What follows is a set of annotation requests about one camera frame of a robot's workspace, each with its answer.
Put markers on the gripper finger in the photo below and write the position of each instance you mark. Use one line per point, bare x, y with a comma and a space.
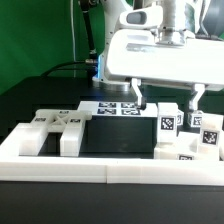
140, 102
197, 91

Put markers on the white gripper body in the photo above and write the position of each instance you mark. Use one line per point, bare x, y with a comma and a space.
135, 54

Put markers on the white chair seat part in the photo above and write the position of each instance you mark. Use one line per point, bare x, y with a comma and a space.
186, 147

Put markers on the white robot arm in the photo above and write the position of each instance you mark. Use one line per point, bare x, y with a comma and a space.
163, 43

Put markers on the white chair back part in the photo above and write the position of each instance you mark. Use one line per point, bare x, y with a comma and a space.
70, 124

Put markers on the white tagged cube right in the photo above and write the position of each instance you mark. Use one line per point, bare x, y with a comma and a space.
194, 119

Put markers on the white tagged cube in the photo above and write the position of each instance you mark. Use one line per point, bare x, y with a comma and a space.
180, 118
194, 119

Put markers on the white sheet with tags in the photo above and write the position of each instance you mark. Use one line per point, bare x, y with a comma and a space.
117, 109

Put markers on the white tagged cube left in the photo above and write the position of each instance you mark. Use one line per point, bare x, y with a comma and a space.
180, 118

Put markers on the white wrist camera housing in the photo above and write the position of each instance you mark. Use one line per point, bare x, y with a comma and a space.
140, 19

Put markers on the white U-shaped obstacle frame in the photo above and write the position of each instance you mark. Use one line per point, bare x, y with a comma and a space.
14, 167

